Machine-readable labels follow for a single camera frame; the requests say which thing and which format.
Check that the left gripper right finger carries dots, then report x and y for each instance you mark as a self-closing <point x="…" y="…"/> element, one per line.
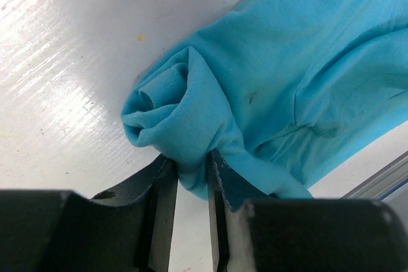
<point x="253" y="231"/>

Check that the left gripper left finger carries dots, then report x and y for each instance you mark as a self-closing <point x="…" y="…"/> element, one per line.
<point x="127" y="227"/>

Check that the teal t shirt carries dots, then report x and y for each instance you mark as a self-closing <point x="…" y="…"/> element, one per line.
<point x="285" y="90"/>

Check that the aluminium front rail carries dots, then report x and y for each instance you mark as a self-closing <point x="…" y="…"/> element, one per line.
<point x="382" y="184"/>

